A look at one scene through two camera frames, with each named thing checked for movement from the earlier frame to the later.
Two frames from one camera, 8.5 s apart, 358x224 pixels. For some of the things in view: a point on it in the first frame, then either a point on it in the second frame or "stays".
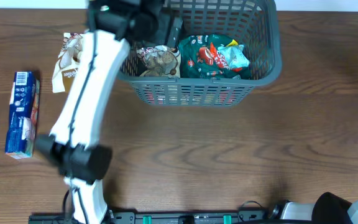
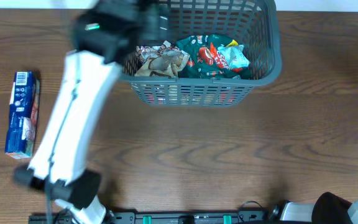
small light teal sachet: [235, 56] stays
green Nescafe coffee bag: [200, 57] stays
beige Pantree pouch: [68, 65] → [166, 63]
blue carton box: [23, 115] stays
